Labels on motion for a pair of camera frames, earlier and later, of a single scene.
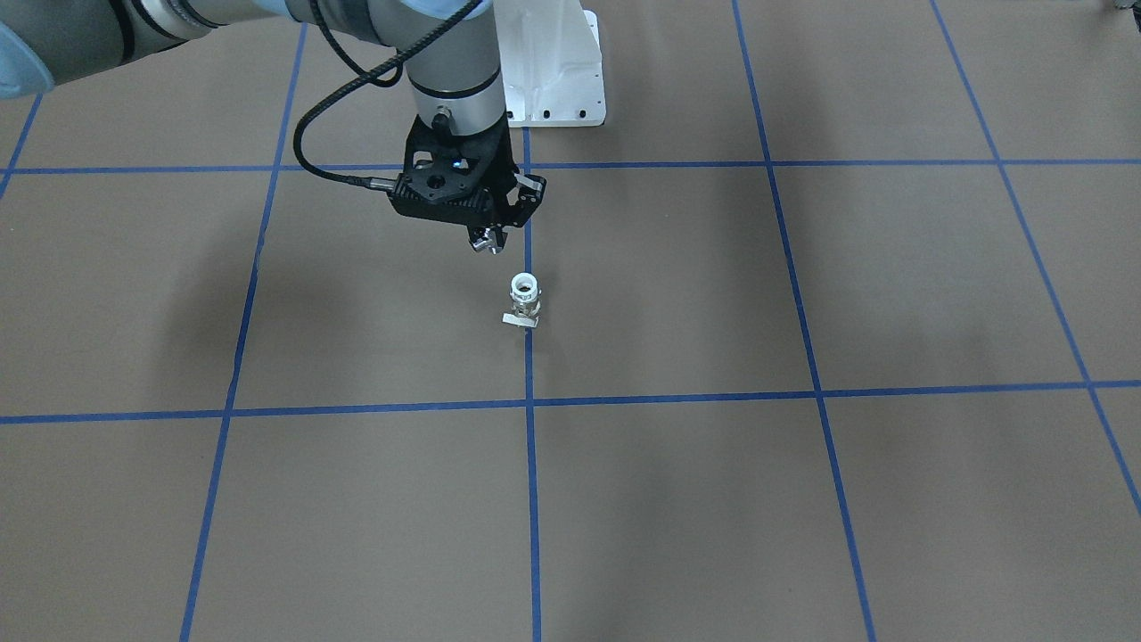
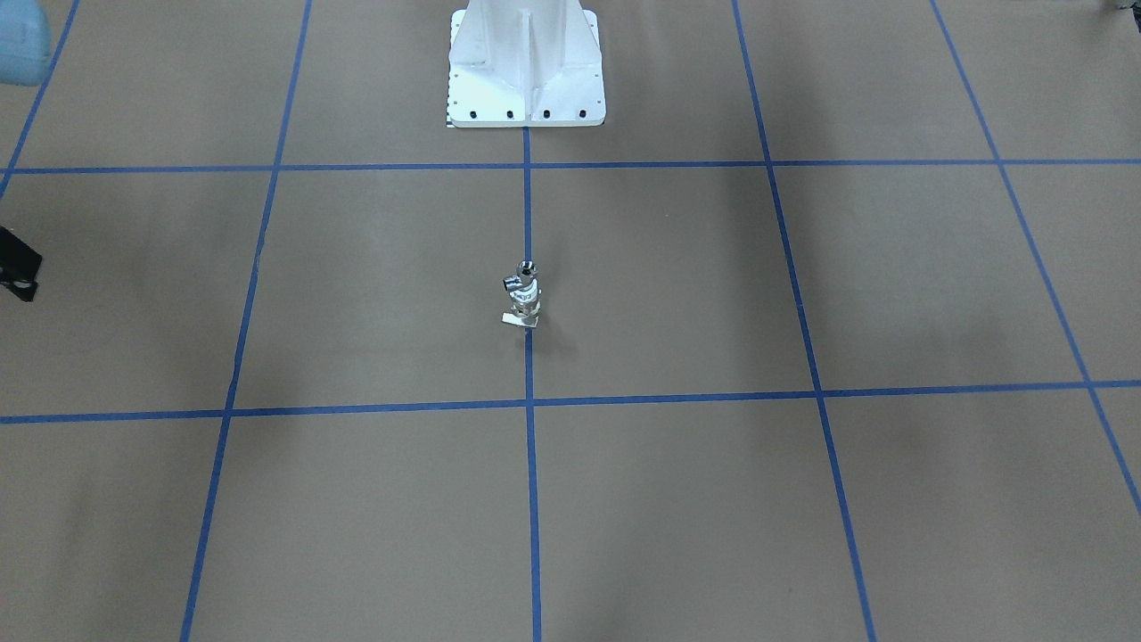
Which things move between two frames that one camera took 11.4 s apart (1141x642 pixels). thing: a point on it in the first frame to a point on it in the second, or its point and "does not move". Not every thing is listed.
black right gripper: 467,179 to 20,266
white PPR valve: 524,291 does not move
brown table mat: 840,341 does not move
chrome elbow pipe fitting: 488,241 to 524,283
